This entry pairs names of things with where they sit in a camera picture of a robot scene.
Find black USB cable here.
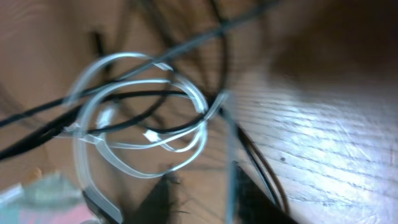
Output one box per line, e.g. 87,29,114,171
0,0,290,215

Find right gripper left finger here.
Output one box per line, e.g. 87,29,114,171
82,189,124,224

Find white USB cable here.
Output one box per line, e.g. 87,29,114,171
62,51,240,224

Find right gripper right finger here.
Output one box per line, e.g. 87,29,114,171
236,166,298,224

